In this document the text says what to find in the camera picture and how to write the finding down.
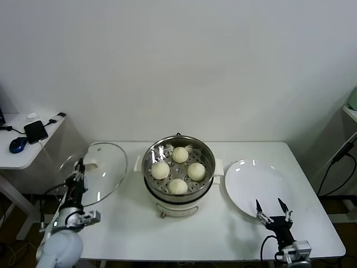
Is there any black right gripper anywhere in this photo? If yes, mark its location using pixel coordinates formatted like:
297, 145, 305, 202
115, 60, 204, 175
255, 197, 296, 246

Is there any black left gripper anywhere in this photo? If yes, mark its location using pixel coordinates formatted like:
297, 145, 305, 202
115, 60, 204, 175
62, 157, 88, 209

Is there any glass pot lid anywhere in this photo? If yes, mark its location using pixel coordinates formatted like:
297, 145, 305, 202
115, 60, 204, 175
58, 142, 128, 208

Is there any white steamed baozi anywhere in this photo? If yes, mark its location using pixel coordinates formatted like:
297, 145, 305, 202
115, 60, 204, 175
151, 162, 170, 180
187, 162, 206, 181
172, 147, 189, 164
168, 178, 189, 195

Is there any steel steamer basket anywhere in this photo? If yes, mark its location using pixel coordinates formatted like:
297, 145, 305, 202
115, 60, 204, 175
134, 136, 224, 202

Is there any white plate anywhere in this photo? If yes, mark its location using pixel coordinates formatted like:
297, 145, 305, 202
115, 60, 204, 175
224, 159, 294, 221

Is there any black phone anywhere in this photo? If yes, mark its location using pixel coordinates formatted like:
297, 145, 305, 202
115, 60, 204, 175
24, 120, 50, 145

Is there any white side table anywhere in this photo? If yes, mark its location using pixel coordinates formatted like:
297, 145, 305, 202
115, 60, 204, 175
0, 113, 91, 241

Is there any blue computer mouse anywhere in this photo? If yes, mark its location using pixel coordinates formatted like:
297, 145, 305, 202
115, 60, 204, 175
9, 136, 28, 154

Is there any white electric cooker base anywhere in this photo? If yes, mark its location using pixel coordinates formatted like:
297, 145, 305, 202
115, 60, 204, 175
144, 175, 221, 219

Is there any dark monitor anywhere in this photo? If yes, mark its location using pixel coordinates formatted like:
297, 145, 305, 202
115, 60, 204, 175
0, 83, 7, 126

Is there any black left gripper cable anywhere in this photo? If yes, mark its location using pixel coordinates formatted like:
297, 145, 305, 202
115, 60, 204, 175
44, 183, 70, 202

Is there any white charging cable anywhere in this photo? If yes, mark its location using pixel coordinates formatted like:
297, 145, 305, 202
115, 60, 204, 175
38, 141, 61, 174

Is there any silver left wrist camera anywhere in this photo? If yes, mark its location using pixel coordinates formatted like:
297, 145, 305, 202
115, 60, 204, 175
80, 210, 101, 225

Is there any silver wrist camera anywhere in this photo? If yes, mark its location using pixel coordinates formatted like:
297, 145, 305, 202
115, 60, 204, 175
80, 210, 101, 225
281, 240, 312, 260

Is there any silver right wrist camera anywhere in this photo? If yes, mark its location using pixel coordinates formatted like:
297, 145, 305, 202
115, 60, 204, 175
281, 240, 312, 260

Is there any black desk cable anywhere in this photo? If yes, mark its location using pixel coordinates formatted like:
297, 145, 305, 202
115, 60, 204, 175
0, 125, 27, 135

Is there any black power cable with adapter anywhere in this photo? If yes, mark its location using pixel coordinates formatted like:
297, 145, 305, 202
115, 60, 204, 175
316, 141, 357, 196

